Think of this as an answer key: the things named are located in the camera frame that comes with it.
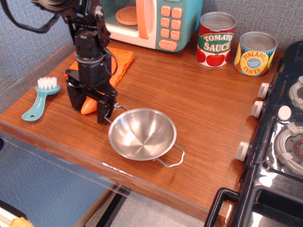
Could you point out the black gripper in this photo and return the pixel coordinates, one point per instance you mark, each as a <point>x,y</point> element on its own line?
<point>92,78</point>

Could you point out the orange toy carrot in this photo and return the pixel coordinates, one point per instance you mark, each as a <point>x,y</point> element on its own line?
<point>90,105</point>

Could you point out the silver metal bowl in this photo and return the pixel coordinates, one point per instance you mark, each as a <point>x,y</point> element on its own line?
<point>143,134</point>

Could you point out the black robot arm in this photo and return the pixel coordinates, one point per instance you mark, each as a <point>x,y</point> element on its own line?
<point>86,22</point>

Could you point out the teal dish brush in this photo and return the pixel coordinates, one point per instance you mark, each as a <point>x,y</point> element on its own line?
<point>46,86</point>

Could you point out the teal toy microwave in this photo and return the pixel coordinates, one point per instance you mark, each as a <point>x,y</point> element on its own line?
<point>165,25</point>

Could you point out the tomato sauce can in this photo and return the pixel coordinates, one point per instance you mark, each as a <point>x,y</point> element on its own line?
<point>215,38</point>

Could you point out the pineapple slices can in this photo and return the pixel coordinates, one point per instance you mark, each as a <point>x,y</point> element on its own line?
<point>255,53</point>

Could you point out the black toy stove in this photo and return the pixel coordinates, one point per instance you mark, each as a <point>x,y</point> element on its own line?
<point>271,182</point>

